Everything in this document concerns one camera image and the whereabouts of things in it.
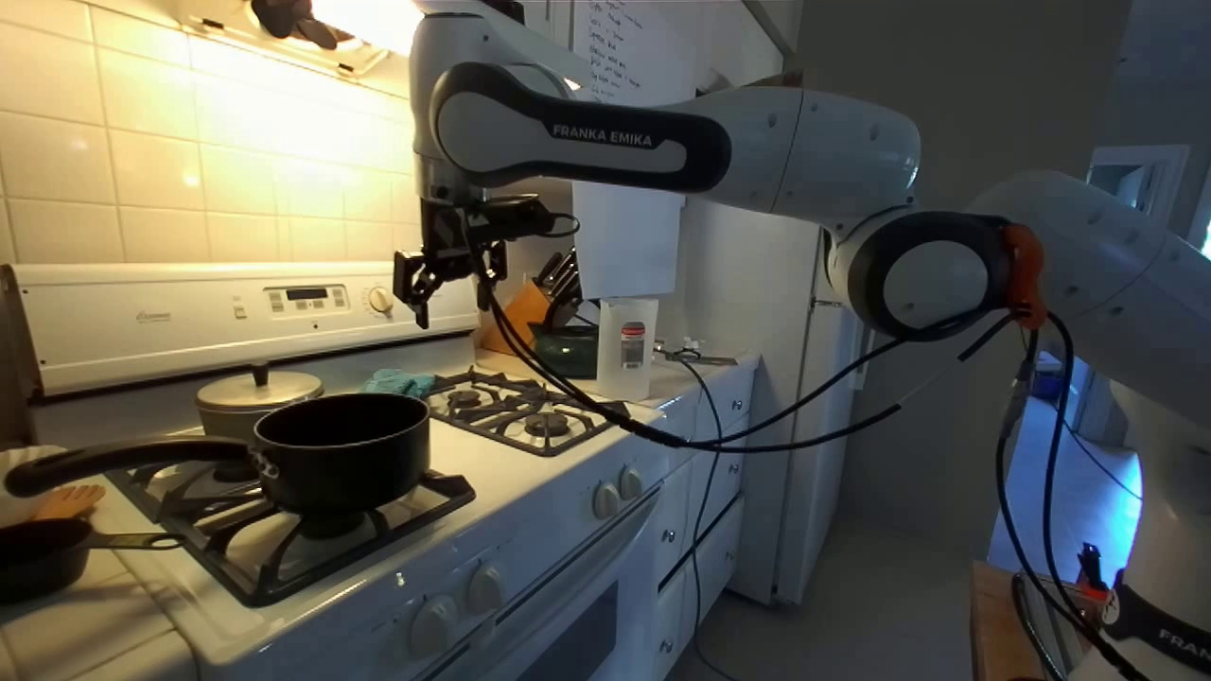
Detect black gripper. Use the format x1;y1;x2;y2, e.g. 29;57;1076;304
389;187;515;335

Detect clear container with red label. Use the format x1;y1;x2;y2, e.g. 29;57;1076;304
594;297;664;404

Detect white drawer cabinet with cable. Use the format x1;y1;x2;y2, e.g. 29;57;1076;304
647;356;762;681

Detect black hanging robot cables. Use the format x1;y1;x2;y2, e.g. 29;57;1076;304
990;316;1149;681

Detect black cable over cabinet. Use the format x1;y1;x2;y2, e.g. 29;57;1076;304
664;354;731;681

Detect handwritten paper sheet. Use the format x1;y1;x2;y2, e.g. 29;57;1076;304
572;0;787;105

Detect black robot gripper cables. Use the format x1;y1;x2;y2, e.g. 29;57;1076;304
477;269;1053;457

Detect wooden knife block with knives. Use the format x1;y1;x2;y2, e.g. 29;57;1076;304
477;249;585;356

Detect dark green tub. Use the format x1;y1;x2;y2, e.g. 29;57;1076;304
535;319;603;383

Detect black skillet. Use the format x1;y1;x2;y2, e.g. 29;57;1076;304
0;519;181;607

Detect white gas stove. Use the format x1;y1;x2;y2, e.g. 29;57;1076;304
12;258;675;681

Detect wooden spatula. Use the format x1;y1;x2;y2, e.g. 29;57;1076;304
29;490;105;526

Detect silver pot with lid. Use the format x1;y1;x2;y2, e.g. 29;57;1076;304
193;359;331;438

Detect dark fixture under hood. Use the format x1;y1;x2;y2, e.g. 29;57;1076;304
246;0;343;52

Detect white refrigerator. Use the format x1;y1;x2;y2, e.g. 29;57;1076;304
684;200;884;610

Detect white range hood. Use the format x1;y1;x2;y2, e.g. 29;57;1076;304
162;0;439;110

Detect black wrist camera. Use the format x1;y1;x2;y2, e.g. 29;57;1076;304
501;193;583;245

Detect large black stove grate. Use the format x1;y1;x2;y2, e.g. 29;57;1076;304
97;430;481;612

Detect black pot with long handle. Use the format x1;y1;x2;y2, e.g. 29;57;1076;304
0;389;432;514

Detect small black stove grate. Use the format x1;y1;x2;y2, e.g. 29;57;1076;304
419;369;637;462

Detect teal cloth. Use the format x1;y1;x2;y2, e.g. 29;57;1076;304
362;369;439;403

